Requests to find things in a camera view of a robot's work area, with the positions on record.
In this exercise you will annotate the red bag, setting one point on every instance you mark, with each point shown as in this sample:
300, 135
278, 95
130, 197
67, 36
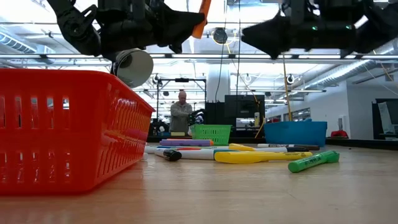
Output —
339, 134

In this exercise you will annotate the black test rig frame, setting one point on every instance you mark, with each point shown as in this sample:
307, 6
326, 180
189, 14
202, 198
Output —
182, 80

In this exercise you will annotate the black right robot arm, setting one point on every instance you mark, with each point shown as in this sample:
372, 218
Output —
382, 25

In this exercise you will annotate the white marker brown cap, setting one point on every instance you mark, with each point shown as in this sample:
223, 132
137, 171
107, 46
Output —
304, 147

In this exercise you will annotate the green highlighter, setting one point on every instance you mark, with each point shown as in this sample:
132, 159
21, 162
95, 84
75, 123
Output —
311, 161

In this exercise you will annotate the black aluminium table frame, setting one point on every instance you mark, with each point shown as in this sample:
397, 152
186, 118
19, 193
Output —
363, 143

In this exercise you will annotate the white marker yellow cap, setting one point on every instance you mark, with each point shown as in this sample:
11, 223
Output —
239, 147

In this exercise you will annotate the black equipment cabinet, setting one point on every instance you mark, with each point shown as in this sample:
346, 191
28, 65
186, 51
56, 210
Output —
245, 109

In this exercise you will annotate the red plastic basket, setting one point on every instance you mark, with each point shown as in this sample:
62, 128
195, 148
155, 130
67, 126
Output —
62, 140

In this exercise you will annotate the purple highlighter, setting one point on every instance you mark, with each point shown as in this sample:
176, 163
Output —
186, 142

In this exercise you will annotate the white marker pink cap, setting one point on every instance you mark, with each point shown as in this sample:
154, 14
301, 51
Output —
149, 149

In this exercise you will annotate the black desk lamp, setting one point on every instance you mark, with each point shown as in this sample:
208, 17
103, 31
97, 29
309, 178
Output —
136, 68

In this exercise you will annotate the yellow highlighter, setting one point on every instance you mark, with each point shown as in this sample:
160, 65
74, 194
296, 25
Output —
248, 157

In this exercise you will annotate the white marker teal cap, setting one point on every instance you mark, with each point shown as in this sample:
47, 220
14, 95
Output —
199, 154

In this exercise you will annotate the teal plastic bin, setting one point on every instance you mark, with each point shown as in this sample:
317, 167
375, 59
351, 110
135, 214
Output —
295, 133

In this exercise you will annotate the person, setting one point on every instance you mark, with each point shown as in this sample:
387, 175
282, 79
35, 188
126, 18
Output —
180, 115

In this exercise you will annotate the green plastic basket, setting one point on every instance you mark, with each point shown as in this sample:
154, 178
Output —
211, 135

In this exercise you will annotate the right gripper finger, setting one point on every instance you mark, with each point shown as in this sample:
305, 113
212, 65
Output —
270, 34

